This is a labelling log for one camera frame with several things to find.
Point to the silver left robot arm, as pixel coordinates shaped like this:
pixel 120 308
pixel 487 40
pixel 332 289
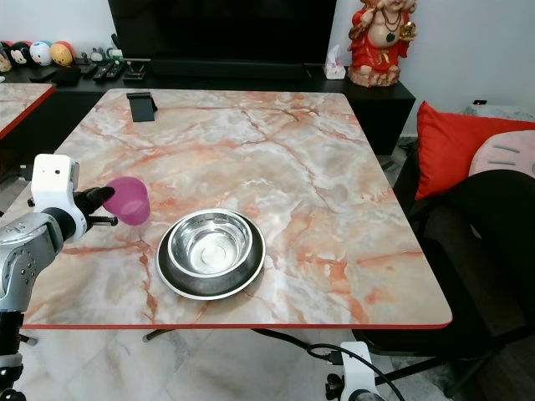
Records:
pixel 23 267

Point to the grey cushion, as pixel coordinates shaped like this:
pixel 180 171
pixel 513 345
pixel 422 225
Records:
pixel 506 111

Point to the white tissue box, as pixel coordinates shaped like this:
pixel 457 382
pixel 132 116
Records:
pixel 334 67

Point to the black pouch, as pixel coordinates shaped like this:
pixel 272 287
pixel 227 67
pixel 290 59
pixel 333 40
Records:
pixel 67 76

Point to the stainless steel bowl black rim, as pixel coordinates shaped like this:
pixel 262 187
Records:
pixel 211 251

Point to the yellow and orange plush toy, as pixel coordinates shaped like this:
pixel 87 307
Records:
pixel 63 54

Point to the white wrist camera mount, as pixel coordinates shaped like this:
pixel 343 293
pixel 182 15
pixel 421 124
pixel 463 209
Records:
pixel 54 180
pixel 359 372

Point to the red cushion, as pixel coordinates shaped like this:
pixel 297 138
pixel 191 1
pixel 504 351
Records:
pixel 447 154

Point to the black remote control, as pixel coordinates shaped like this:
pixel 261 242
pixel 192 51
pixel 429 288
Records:
pixel 90 72
pixel 113 72

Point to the black flat screen television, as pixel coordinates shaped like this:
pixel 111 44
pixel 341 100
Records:
pixel 221 27

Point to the pink plush pillow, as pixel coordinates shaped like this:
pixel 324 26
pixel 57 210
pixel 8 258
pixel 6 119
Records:
pixel 506 154

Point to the black phone stand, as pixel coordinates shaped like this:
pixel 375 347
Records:
pixel 141 107

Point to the pink plastic cup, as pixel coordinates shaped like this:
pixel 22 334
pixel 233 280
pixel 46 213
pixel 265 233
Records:
pixel 131 200

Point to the black television console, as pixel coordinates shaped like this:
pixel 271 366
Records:
pixel 384 104

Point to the black and white plush toy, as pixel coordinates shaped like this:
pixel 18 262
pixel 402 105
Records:
pixel 21 55

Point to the red laughing Buddha statue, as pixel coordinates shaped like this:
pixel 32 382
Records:
pixel 382 48

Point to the marble-look side table red edge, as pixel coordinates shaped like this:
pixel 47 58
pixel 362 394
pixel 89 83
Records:
pixel 21 100

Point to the blue and white plush toy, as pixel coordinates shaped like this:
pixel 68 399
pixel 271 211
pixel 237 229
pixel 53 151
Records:
pixel 41 53

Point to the large marble-look table red edge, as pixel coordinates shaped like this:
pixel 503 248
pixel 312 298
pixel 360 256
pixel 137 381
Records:
pixel 301 167

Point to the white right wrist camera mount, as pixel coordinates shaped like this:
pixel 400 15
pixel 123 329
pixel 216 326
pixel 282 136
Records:
pixel 359 372

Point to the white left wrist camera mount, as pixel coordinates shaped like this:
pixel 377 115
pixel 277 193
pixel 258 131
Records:
pixel 54 180

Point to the black sofa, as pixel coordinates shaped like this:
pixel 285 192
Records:
pixel 489 251

